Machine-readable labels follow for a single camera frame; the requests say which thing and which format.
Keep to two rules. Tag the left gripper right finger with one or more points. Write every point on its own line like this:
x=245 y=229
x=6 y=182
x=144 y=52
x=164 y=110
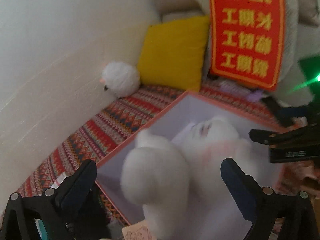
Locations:
x=262 y=206

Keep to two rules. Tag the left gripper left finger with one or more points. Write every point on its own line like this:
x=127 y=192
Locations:
x=68 y=212

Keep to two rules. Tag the patterned red bedspread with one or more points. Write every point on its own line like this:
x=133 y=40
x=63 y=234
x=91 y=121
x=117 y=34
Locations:
x=124 y=117

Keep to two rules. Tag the white plush blue patch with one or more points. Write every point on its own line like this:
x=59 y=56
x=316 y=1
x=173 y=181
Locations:
x=215 y=136

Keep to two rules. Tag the white fluffy chick plush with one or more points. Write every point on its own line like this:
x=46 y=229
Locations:
x=120 y=78

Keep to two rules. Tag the red recruitment sign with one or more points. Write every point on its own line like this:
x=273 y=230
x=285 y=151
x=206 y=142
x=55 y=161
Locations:
x=248 y=40

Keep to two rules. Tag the yellow cushion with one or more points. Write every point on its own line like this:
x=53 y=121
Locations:
x=173 y=53

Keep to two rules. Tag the pink cardboard box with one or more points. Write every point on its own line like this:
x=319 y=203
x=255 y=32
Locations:
x=189 y=107

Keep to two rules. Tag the white bear plush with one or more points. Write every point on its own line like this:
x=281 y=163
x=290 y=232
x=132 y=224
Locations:
x=158 y=176

